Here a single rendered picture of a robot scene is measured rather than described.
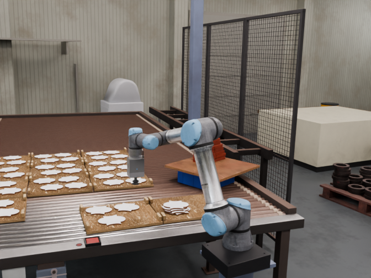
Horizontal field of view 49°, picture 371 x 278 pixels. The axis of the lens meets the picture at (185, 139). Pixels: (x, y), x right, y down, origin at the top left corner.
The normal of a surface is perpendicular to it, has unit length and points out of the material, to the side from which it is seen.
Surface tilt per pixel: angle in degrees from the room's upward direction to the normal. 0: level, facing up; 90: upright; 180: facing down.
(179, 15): 90
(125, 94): 90
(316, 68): 90
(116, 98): 90
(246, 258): 2
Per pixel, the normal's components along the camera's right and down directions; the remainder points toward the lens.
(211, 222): -0.68, 0.28
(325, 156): 0.44, 0.20
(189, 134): -0.73, 0.03
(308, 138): -0.90, 0.07
